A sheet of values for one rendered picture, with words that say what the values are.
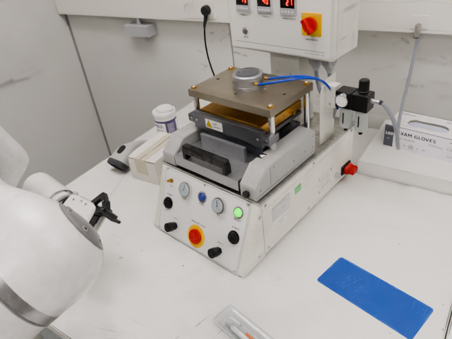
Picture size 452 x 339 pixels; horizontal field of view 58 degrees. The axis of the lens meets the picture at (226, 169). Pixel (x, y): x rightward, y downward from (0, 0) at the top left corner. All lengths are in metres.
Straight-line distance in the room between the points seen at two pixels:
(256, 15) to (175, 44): 0.86
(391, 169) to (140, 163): 0.78
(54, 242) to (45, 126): 2.04
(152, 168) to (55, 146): 1.25
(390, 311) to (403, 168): 0.49
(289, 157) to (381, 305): 0.38
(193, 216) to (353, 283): 0.42
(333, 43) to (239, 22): 0.29
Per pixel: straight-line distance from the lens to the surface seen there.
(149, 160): 1.34
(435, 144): 1.35
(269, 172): 0.94
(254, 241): 0.98
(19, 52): 2.34
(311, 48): 1.08
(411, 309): 0.99
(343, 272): 1.03
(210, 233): 1.04
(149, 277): 1.07
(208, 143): 1.07
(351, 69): 1.56
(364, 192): 1.27
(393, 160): 1.34
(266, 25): 1.14
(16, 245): 0.44
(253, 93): 1.01
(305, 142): 1.04
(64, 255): 0.44
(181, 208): 1.10
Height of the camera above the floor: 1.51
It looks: 33 degrees down
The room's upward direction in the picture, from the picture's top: 8 degrees counter-clockwise
